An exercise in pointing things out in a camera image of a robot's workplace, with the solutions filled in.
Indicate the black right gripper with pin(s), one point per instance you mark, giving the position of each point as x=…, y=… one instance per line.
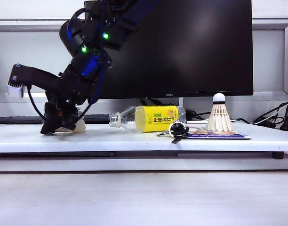
x=68, y=91

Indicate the white feather shuttlecock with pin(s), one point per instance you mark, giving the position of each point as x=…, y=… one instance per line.
x=81, y=126
x=219, y=117

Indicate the clear bottle yellow label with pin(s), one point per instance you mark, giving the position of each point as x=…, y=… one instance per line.
x=160, y=118

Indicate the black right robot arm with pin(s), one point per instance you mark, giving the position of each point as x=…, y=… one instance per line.
x=125, y=14

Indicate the black computer keyboard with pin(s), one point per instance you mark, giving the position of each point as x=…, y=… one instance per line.
x=17, y=119

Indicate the white desk riser board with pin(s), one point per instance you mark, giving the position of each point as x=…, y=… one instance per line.
x=134, y=141

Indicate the black key bunch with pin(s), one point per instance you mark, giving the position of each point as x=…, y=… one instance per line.
x=178, y=129

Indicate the black computer monitor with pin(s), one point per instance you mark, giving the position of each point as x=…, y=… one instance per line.
x=193, y=47

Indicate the blue printed key card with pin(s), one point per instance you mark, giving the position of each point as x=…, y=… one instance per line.
x=238, y=136

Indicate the black riser foot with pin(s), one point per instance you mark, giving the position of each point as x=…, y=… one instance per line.
x=277, y=155

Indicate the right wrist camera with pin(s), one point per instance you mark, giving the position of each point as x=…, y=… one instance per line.
x=15, y=77

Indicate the grey wall rail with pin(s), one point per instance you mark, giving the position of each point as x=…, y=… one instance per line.
x=21, y=26

